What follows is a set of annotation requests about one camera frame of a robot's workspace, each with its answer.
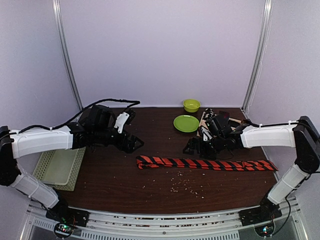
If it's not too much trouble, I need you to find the red navy rolled tie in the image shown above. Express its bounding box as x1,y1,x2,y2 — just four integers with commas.
219,111,230,119

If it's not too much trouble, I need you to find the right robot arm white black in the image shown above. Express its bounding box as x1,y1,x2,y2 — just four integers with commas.
183,109,320,221

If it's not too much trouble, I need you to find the red navy striped tie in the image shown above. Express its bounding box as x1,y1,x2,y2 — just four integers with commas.
136,155,278,172

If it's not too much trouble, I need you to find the pale green perforated basket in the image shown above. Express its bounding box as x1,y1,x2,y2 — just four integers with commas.
32,147,86,192

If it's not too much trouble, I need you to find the green bowl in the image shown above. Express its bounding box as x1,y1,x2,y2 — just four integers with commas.
183,99,201,113

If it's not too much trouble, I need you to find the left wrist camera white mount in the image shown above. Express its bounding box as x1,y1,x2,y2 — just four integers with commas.
114,108,136,134

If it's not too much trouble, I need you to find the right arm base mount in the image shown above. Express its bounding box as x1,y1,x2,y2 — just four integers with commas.
238,199,282,226

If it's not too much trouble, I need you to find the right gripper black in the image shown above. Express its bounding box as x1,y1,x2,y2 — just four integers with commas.
183,134,226,161

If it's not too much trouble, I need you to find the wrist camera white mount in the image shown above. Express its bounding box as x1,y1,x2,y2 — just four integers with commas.
198,125,215,142
114,108,136,134

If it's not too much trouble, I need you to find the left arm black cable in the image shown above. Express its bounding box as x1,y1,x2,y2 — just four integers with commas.
14,98,141,133

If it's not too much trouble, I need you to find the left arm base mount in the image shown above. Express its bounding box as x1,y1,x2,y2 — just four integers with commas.
44,200,90,227

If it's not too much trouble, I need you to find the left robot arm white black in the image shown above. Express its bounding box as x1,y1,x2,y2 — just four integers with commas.
0,105,144,222

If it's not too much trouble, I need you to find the brown patterned rolled tie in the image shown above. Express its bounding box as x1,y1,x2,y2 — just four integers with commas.
241,119,252,125

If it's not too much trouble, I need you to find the left aluminium frame post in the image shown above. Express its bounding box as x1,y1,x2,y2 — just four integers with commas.
52,0,83,110

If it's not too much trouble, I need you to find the wooden compartment box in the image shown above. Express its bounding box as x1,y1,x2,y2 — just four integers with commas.
196,110,247,138

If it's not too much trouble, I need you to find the aluminium frame post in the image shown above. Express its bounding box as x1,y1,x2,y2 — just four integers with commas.
242,0,273,115
52,0,83,110

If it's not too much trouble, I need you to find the green plate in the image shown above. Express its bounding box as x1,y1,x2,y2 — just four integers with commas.
173,114,200,133

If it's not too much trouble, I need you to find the right aluminium frame post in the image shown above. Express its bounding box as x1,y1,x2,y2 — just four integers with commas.
242,0,273,115

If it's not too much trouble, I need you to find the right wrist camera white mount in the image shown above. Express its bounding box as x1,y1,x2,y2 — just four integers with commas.
198,125,215,142

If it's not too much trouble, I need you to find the black white patterned rolled tie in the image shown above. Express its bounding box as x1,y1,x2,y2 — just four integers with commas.
203,108,216,121

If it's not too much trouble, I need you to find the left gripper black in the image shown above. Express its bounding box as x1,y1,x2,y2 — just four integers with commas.
94,127,144,154

